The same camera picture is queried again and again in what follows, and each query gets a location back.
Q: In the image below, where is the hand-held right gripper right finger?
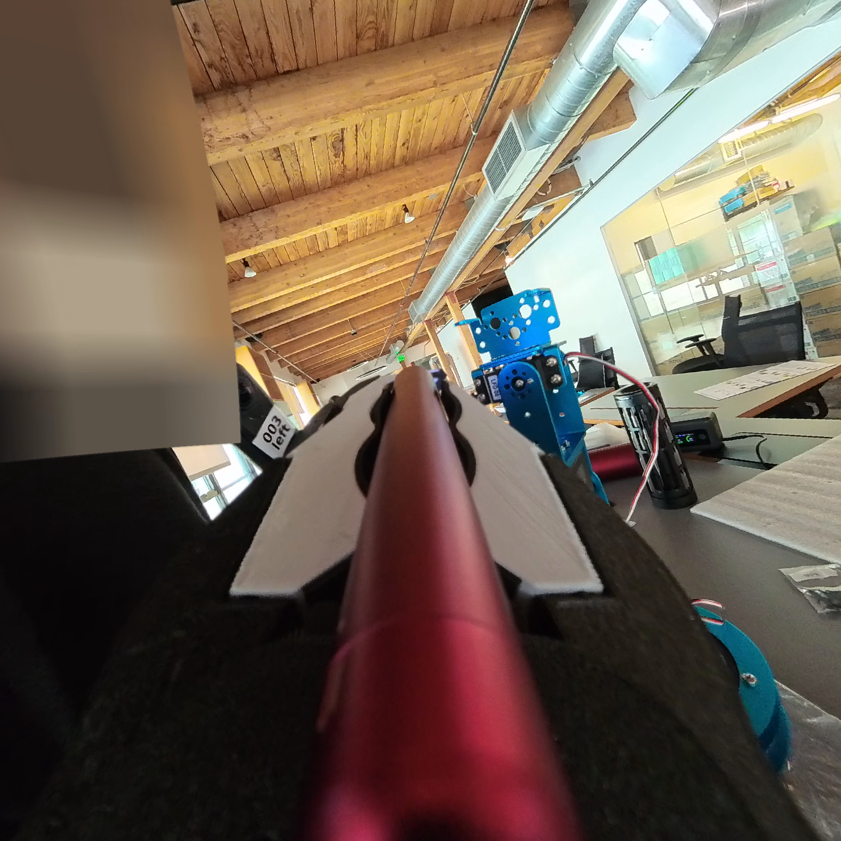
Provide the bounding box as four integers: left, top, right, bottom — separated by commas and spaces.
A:
438, 380, 604, 596

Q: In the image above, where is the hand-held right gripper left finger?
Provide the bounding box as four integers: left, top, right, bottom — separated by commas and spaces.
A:
231, 383, 395, 596

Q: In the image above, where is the red metal tube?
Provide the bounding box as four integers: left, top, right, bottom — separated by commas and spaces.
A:
587, 443, 643, 482

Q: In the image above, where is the black patterned cylinder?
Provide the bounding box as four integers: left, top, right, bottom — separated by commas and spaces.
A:
613, 382, 699, 511

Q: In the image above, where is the metal ceiling pipe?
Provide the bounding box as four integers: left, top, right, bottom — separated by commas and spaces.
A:
364, 0, 537, 378

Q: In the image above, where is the small bag of black parts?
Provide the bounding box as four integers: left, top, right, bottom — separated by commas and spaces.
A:
779, 563, 841, 616

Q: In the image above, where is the blue toy robot arm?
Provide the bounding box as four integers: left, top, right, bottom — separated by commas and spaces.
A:
453, 287, 794, 774

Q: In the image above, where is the silver air duct with grille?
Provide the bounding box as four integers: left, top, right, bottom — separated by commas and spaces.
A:
407, 0, 841, 324

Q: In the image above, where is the black office chair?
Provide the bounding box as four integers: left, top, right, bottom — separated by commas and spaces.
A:
675, 293, 830, 419
577, 335, 620, 393

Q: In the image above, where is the white foam sheet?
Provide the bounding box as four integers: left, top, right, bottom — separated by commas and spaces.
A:
690, 435, 841, 567

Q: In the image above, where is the grey desk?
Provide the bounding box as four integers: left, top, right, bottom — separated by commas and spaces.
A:
585, 420, 841, 841

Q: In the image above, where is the red electric screwdriver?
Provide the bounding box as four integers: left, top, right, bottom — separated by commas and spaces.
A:
305, 366, 587, 841

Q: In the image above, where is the black box with green display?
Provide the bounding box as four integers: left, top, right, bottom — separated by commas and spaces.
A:
669, 412, 725, 459

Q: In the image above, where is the wooden edged desk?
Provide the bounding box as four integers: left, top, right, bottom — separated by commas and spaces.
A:
578, 357, 841, 421

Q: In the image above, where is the printed paper sheet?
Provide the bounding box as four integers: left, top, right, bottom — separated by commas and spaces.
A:
694, 361, 823, 401

